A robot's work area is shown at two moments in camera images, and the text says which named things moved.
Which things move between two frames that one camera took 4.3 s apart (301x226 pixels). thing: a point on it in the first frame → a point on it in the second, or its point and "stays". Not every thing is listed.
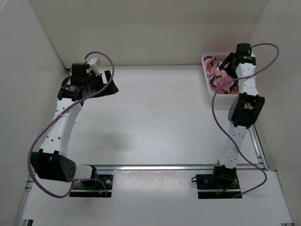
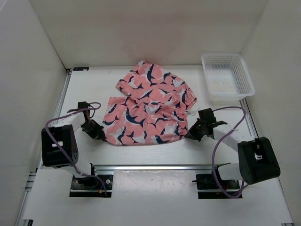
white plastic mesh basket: [223, 88] stays
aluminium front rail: [169, 167] stays
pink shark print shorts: [220, 82] → [154, 109]
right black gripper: [229, 59] → [192, 133]
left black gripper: [110, 89] → [96, 135]
